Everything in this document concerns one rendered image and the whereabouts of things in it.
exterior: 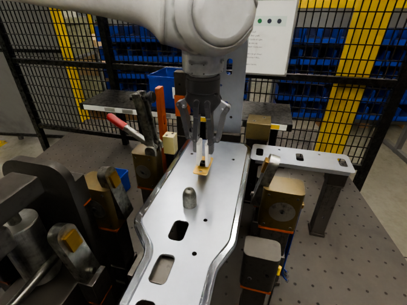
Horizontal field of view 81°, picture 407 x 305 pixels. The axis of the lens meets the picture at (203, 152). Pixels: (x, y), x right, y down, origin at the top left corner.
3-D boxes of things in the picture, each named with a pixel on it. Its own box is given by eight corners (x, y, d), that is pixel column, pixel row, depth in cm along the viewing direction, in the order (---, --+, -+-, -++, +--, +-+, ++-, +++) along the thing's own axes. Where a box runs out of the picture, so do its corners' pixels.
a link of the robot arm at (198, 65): (220, 48, 44) (219, 80, 47) (228, 42, 52) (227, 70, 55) (174, 46, 46) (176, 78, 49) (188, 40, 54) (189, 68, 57)
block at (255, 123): (258, 205, 97) (271, 124, 78) (238, 202, 99) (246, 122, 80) (258, 192, 104) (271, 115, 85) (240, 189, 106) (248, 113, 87)
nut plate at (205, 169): (206, 175, 61) (206, 172, 60) (192, 173, 62) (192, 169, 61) (213, 158, 68) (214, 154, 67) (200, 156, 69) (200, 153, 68)
